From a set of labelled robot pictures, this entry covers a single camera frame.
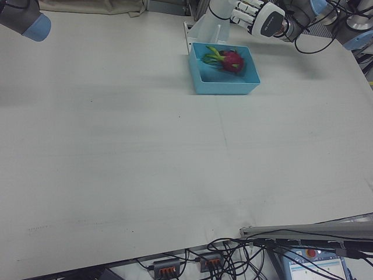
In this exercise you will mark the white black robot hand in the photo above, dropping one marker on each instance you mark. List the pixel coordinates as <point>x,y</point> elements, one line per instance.
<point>265,20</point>

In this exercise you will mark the red dragon fruit green leaves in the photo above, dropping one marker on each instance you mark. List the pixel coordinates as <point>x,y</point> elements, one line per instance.
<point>231,62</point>

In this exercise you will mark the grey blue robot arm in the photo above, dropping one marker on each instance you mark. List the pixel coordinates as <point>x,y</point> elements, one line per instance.
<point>26,20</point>

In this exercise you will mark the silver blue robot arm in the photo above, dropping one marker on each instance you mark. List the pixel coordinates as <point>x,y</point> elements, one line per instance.
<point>358,20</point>

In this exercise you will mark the small light blue plastic bin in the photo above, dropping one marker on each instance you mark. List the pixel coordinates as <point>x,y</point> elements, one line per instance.
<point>221,86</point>

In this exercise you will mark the beige cloth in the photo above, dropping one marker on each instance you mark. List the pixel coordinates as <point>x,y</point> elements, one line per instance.
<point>87,7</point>

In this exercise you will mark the grey hub with orange ports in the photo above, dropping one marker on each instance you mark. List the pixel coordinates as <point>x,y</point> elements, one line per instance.
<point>211,261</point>
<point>166,266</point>

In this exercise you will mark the teach pendant with red button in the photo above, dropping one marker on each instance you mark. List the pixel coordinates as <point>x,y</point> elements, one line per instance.
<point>314,265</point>

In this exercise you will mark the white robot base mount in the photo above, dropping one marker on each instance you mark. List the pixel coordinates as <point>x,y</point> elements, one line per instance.
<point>215,26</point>

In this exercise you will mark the aluminium profile post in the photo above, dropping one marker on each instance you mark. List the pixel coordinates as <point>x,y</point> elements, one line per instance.
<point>291,229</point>

